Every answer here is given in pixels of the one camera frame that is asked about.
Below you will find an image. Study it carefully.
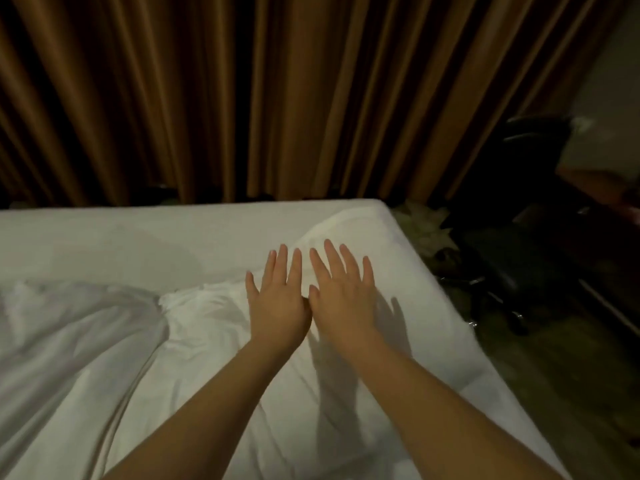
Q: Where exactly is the person's left hand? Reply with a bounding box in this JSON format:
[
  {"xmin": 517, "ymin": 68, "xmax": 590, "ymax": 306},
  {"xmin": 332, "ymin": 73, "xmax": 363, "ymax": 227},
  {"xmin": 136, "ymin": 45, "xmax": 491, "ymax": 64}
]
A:
[{"xmin": 244, "ymin": 243, "xmax": 314, "ymax": 358}]

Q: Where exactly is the person's right hand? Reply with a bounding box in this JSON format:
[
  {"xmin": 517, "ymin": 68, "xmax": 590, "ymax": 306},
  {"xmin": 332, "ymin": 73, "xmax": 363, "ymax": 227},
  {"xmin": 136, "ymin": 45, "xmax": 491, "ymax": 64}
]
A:
[{"xmin": 306, "ymin": 239, "xmax": 380, "ymax": 358}]

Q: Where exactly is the white bed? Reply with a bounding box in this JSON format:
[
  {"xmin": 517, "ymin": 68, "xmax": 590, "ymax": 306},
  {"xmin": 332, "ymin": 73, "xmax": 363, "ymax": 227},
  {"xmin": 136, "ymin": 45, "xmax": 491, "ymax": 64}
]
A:
[{"xmin": 0, "ymin": 199, "xmax": 573, "ymax": 480}]

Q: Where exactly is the white duvet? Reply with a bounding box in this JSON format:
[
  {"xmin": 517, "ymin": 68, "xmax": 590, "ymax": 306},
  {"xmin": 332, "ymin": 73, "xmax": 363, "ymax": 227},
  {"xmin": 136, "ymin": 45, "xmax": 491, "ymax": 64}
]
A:
[{"xmin": 0, "ymin": 209, "xmax": 421, "ymax": 480}]

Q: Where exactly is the person's left forearm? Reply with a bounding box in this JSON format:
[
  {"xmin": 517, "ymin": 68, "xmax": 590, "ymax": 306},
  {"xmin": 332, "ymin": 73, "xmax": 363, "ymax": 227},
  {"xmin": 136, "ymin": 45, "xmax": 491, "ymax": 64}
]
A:
[{"xmin": 100, "ymin": 339, "xmax": 296, "ymax": 480}]

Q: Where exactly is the person's right forearm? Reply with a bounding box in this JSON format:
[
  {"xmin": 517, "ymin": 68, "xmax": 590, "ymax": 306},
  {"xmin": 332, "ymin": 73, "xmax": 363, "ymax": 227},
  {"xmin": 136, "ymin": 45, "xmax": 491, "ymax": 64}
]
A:
[{"xmin": 340, "ymin": 335, "xmax": 566, "ymax": 480}]

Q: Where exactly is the black office chair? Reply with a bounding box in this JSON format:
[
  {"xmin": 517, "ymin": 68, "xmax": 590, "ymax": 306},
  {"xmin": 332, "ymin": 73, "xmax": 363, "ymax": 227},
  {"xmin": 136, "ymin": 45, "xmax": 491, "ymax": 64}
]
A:
[{"xmin": 435, "ymin": 115, "xmax": 586, "ymax": 336}]

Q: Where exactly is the brown curtain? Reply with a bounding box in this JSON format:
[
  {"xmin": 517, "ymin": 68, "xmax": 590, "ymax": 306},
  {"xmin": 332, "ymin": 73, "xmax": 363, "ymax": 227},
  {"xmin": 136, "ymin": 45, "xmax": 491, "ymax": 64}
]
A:
[{"xmin": 0, "ymin": 0, "xmax": 631, "ymax": 208}]

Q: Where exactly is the dark wooden desk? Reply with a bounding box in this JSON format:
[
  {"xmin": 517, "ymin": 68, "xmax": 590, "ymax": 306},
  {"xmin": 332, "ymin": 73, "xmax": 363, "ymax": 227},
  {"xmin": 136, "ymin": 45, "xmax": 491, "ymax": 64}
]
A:
[{"xmin": 555, "ymin": 165, "xmax": 640, "ymax": 341}]

